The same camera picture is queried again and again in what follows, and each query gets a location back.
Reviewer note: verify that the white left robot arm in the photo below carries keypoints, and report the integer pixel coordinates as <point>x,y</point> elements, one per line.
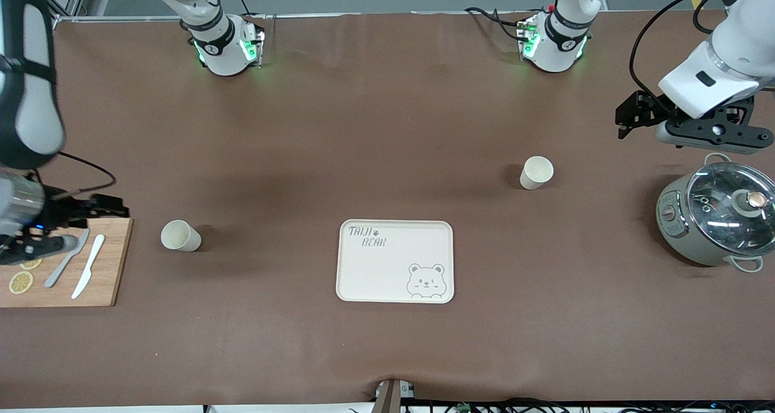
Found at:
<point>560,49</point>

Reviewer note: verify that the yellow lemon slice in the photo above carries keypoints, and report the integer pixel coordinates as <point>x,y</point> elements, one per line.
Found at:
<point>21,282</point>
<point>33,264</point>

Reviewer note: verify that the aluminium frame profile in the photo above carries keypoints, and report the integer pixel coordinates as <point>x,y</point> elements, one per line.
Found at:
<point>69,1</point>

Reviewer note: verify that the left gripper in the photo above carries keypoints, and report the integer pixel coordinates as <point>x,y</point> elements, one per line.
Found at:
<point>648,109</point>

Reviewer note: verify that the grey plastic knife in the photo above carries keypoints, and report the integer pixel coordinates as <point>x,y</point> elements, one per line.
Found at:
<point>60,267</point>

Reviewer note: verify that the bamboo cutting board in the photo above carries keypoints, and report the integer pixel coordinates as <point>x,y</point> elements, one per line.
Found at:
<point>112,267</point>

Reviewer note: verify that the metal table edge bracket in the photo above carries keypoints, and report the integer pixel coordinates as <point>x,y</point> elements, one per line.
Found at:
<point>392,396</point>

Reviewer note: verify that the cream bear print tray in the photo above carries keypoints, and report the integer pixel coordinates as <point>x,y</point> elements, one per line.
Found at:
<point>387,280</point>

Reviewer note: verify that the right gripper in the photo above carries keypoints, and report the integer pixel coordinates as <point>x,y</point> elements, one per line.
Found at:
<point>68,212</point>

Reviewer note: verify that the glass pot lid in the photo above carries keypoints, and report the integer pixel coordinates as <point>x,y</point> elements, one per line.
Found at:
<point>720,201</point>

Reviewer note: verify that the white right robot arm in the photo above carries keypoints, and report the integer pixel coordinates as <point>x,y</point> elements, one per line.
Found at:
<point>30,98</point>

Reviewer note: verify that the white IKEA cup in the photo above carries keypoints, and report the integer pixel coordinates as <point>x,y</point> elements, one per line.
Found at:
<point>177,236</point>
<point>536,172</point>

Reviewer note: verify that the white plastic knife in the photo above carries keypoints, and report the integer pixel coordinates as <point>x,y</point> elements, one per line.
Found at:
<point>89,264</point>

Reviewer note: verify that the grey-green electric pot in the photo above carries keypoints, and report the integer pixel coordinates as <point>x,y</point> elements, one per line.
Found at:
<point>675,231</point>

